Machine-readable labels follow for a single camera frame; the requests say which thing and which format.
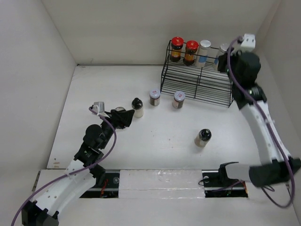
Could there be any purple cable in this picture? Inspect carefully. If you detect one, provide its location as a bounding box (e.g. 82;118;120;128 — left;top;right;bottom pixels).
10;107;117;226
227;35;296;208

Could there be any black cap white powder bottle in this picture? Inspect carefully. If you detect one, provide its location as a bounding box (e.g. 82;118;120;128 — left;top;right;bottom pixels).
131;97;144;118

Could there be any clear glass jar silver rim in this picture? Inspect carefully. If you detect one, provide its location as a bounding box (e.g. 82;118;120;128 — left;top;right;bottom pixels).
115;107;125;111

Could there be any white lid dark sauce jar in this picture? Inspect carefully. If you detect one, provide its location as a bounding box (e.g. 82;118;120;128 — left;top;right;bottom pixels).
149;89;160;106

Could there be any red lid sauce jar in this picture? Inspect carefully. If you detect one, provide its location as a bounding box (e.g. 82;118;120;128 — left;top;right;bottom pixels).
183;40;199;66
170;36;184;62

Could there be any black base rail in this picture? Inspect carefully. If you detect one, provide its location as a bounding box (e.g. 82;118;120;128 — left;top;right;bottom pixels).
82;169;248;199

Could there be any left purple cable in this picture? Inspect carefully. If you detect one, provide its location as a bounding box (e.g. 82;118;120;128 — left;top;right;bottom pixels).
10;107;117;226

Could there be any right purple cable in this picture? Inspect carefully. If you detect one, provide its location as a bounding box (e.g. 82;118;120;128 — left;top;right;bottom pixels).
227;35;296;208

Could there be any black cap beige spice bottle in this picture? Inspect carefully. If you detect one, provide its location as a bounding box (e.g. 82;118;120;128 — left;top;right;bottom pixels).
194;129;212;147

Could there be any silver lid bead bottle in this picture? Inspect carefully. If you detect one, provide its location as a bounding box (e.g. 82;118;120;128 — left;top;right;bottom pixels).
195;40;211;68
213;43;229;71

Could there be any white lid brown sauce jar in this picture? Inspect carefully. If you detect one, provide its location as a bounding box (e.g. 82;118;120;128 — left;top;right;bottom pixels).
172;91;185;109

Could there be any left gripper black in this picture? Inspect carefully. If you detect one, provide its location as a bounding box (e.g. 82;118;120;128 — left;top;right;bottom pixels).
99;109;134;149

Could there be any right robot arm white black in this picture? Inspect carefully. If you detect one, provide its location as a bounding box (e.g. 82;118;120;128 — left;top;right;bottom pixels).
217;52;301;187

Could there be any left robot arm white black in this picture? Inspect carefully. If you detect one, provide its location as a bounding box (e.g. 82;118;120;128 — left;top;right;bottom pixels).
21;105;135;226

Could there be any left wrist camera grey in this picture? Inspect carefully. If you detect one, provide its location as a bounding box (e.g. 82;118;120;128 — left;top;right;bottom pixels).
92;102;105;114

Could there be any black wire rack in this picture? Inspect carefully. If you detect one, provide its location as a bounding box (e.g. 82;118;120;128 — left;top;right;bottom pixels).
160;41;234;107

